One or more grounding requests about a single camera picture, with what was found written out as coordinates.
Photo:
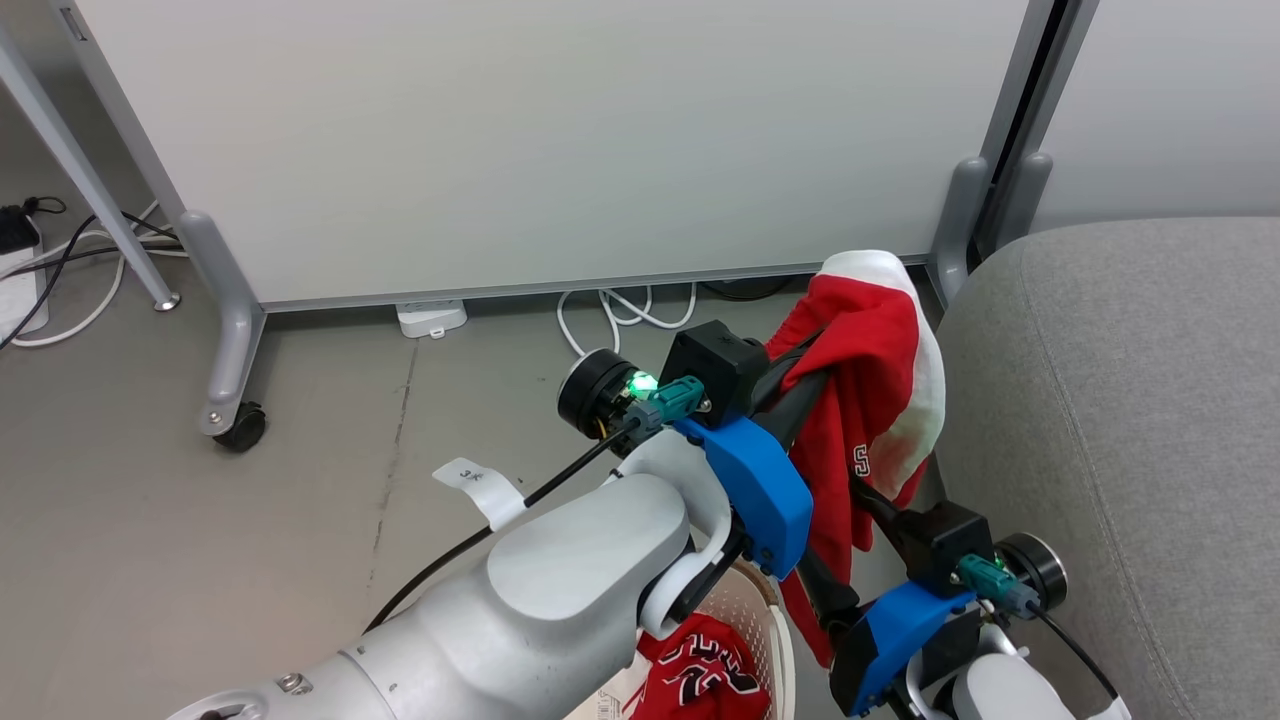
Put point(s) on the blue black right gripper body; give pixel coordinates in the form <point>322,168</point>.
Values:
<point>895,635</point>

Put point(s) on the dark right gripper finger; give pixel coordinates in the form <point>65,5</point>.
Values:
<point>828,592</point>
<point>880,512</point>

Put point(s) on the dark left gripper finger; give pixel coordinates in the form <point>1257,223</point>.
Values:
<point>803,405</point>
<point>795,350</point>

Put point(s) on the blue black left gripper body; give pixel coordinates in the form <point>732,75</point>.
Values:
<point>765,490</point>

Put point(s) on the red garment with white lining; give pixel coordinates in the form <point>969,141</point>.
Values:
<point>870,350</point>

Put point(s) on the red jersey with number print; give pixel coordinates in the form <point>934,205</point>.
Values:
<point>700,670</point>

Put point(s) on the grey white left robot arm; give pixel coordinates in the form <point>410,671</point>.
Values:
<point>580,570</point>

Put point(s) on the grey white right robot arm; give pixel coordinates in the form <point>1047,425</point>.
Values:
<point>1000,695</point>

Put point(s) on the cream perforated laundry basket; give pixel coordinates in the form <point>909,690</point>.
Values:
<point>750,600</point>

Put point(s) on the wide white partition panel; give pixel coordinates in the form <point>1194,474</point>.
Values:
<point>560,140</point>

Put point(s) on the white power adapter box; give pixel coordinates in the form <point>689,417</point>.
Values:
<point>432,318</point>

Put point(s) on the narrow white partition panel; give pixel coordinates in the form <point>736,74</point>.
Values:
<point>1160,100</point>

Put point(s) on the black caster wheel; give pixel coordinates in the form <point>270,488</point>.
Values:
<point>242,428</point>

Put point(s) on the grey metal table leg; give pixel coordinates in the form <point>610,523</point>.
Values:
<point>100,195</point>

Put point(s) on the white power strip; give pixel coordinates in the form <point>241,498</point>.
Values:
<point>18,290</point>

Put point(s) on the black plug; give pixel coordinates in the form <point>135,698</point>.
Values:
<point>15,228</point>

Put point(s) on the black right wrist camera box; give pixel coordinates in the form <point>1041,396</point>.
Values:
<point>940,545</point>

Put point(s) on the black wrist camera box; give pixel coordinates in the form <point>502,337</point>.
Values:
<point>940,545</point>
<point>715,365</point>

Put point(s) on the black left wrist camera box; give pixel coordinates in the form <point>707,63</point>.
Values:
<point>715,365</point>

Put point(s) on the teal right camera connector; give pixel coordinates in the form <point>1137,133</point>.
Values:
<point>990,580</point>

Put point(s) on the teal camera connector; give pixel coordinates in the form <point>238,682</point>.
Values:
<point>990,580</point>
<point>672,398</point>

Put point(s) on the teal left camera connector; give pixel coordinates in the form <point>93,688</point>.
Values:
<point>672,398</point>

